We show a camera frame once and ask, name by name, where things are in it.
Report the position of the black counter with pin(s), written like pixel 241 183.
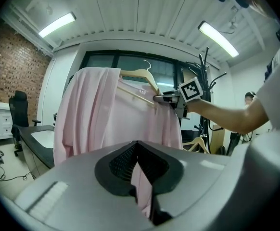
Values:
pixel 25 135

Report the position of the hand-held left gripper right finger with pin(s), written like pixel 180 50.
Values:
pixel 197 177

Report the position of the wooden hanger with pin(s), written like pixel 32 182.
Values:
pixel 197 143
pixel 140 73

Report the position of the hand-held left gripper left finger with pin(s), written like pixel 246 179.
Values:
pixel 82 189

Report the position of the long ceiling light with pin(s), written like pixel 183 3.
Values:
pixel 218 38
pixel 57 24

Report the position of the person's right forearm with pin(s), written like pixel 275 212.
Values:
pixel 226 117

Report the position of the black floor equipment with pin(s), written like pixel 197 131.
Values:
pixel 233 141

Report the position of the black-framed glass partition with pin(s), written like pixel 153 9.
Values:
pixel 101 61

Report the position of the pink shirt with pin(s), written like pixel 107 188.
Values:
pixel 87 109

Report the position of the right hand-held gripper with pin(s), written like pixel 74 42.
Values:
pixel 190 90

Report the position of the person's navy shirt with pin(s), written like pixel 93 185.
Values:
pixel 273 64

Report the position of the wooden wall panel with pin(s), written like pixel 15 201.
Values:
pixel 218 138

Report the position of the person's head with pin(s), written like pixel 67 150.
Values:
pixel 259 5

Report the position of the black coat rack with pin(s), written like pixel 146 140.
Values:
pixel 204 73

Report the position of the black office chair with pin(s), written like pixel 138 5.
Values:
pixel 19 114

